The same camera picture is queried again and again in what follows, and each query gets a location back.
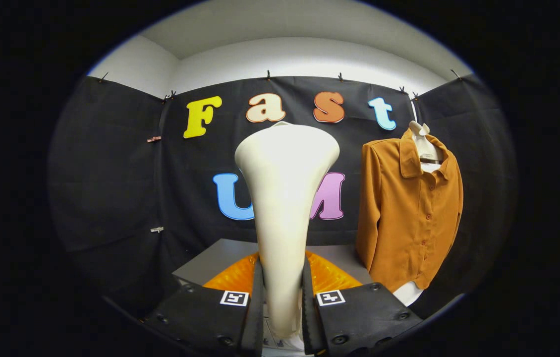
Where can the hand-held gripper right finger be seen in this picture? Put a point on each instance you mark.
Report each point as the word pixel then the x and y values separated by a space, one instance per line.
pixel 308 317

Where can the pink clip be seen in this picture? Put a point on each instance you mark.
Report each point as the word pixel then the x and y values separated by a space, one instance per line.
pixel 153 139

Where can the orange button-up shirt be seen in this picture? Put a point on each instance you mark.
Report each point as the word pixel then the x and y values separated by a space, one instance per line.
pixel 399 218

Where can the white mannequin torso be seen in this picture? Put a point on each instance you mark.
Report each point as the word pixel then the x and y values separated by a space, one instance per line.
pixel 421 144

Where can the white clip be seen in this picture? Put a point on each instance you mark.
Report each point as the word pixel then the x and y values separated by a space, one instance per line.
pixel 156 229

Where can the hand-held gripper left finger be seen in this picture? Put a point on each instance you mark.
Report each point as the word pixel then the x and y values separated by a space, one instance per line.
pixel 258 317

